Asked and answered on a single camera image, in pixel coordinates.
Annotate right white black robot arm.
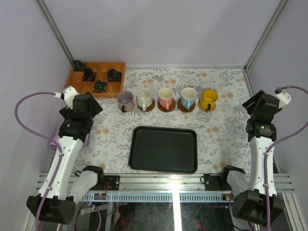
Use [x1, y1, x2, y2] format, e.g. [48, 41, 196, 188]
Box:
[219, 90, 291, 228]

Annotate black orange cable roll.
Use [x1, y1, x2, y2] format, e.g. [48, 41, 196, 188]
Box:
[82, 67, 96, 82]

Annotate yellow mug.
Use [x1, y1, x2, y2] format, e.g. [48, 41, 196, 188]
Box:
[200, 89, 218, 111]

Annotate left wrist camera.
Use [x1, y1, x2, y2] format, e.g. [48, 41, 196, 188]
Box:
[61, 86, 79, 109]

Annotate pink princess cloth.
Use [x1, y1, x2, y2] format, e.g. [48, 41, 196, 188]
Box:
[50, 133, 91, 149]

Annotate cream white mug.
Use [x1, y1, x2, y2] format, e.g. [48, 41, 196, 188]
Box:
[136, 89, 153, 112]

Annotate blue mug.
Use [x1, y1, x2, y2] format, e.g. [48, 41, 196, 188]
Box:
[181, 88, 197, 110]

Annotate purple mug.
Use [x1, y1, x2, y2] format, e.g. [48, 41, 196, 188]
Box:
[117, 90, 135, 110]

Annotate orange wooden compartment tray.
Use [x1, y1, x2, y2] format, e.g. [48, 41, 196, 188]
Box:
[66, 62, 126, 98]

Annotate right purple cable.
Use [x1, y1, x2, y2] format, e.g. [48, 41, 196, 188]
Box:
[234, 85, 308, 231]

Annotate floral tablecloth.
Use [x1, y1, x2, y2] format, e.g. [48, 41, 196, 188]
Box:
[73, 69, 251, 173]

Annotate black serving tray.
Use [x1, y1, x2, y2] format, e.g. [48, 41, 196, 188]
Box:
[128, 126, 198, 174]

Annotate aluminium front rail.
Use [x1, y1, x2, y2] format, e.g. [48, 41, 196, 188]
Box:
[35, 173, 295, 193]

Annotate blue slotted cable duct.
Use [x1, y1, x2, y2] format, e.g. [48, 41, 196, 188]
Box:
[80, 192, 229, 203]

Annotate purple cable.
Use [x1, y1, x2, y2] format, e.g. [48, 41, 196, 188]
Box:
[14, 91, 102, 231]
[234, 85, 308, 231]

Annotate black cable roll right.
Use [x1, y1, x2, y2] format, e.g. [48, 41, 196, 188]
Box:
[107, 68, 123, 82]

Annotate pink mug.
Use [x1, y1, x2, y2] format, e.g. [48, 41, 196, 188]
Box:
[158, 88, 173, 110]

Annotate black roll far corner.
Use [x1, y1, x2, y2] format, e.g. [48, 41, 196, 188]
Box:
[73, 60, 83, 66]

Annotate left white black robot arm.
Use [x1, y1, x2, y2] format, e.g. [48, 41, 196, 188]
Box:
[26, 92, 105, 229]

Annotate dark wooden coaster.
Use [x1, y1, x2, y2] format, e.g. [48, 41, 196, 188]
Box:
[177, 99, 196, 113]
[157, 99, 176, 113]
[137, 99, 155, 112]

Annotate dark green yellow roll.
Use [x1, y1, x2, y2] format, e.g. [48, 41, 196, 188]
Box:
[93, 80, 107, 93]

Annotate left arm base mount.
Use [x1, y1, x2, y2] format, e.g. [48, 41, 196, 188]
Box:
[76, 167, 120, 192]

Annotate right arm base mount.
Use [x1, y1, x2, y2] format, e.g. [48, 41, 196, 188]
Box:
[200, 169, 231, 191]

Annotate woven rattan coaster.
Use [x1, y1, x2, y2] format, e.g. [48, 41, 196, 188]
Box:
[198, 99, 216, 112]
[119, 104, 135, 113]

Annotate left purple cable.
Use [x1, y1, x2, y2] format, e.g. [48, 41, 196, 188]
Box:
[14, 91, 102, 231]

